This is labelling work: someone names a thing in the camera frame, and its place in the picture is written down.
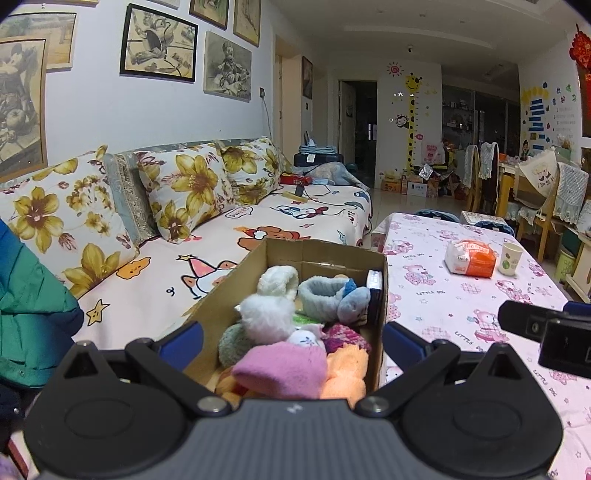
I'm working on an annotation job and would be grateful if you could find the white fluffy plush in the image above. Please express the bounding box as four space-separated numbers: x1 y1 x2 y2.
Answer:
238 294 298 346

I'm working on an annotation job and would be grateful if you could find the black bag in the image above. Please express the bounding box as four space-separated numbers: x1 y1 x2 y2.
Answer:
293 151 345 168

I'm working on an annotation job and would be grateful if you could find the pink printed tablecloth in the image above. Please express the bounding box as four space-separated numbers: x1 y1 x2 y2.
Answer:
369 212 591 480

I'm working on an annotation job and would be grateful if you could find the green trash bin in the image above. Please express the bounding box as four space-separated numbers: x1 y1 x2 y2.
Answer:
554 247 578 283

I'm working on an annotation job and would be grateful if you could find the unframed sketch portrait picture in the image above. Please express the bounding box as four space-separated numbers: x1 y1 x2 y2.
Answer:
204 31 253 103

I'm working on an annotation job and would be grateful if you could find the blue stool cushion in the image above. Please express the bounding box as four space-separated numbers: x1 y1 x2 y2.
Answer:
473 220 516 236
413 209 461 223

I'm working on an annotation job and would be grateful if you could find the pale blue fluffy slipper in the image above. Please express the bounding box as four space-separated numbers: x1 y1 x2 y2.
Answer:
297 275 346 324

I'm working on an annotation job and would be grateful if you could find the white paper cup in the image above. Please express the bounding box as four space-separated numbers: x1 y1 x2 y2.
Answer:
498 242 526 277

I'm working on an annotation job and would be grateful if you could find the grey patterned cushion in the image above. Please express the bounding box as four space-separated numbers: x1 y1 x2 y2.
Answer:
102 151 160 247

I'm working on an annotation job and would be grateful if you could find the orange knitted plush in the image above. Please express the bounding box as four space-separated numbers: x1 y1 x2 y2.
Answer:
320 345 370 402

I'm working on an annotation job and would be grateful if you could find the orange tissue pack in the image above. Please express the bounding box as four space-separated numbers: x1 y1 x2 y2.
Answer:
444 239 498 278

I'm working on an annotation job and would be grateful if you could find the floral cushion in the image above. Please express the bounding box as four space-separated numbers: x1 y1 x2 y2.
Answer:
221 137 283 207
134 142 237 244
0 145 139 300

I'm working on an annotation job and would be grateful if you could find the cream fluffy slipper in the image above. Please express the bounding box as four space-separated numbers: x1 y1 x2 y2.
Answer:
256 265 300 303

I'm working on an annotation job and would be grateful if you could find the blue paper wall decoration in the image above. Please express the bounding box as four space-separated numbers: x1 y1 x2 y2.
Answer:
521 84 552 155

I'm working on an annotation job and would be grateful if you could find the sofa with cartoon cover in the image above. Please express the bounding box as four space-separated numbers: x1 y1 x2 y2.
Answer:
0 136 374 398

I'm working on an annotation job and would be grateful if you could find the giraffe height chart sticker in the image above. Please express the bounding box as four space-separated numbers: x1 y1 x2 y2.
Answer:
403 73 424 172

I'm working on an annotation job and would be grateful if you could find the green jacket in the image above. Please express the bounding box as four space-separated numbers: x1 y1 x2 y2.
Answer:
0 217 85 391

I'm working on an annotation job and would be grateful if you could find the glass display cabinet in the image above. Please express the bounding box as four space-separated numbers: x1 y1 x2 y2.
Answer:
441 88 522 155

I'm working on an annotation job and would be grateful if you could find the wooden chair quilted cover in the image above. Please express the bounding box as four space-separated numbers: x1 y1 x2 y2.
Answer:
538 161 591 259

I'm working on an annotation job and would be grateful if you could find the black framed cartoon picture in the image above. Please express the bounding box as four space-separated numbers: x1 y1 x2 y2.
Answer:
119 4 199 84

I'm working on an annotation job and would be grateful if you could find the red hanging decoration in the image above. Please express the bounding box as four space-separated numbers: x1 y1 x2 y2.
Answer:
570 23 591 70

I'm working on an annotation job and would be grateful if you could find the cream embroidered chair cover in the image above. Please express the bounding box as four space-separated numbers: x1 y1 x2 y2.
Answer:
518 147 560 186

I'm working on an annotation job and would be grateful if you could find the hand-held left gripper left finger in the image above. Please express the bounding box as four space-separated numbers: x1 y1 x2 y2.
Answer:
60 320 232 418

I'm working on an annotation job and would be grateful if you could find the yellow wooden dining table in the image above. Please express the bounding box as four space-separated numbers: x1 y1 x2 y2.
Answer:
496 161 519 217

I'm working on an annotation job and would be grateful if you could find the wooden chair with lace cover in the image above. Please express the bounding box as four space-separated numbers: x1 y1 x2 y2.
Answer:
478 142 500 215
464 145 481 213

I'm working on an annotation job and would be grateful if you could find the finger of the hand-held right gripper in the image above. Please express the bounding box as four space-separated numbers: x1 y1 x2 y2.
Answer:
539 301 591 380
498 300 555 343

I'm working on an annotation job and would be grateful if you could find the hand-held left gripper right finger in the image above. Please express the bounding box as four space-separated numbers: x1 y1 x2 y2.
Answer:
355 320 527 417

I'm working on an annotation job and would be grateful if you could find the blue grey plush toy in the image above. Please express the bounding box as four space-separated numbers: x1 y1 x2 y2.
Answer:
338 278 372 325

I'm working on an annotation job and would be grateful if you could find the wooden framed mouse picture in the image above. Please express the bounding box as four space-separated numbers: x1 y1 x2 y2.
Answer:
0 37 49 184

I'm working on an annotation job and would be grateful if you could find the pale spotted plush toy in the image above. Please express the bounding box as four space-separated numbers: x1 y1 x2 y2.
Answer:
286 323 326 350

